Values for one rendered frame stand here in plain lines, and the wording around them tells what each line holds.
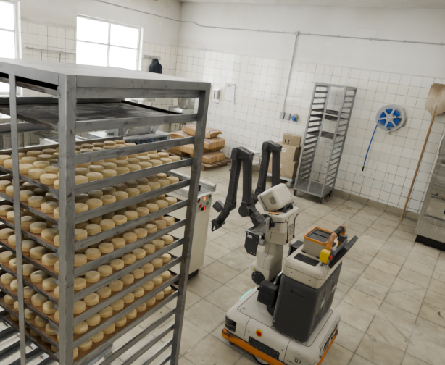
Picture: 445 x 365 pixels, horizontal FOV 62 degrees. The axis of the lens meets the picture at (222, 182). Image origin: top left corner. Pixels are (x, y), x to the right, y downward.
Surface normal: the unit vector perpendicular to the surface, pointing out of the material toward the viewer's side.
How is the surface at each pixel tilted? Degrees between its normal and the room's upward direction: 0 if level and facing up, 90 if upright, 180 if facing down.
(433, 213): 91
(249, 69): 90
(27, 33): 90
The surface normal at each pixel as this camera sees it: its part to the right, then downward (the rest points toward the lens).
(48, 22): 0.81, 0.28
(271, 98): -0.58, 0.18
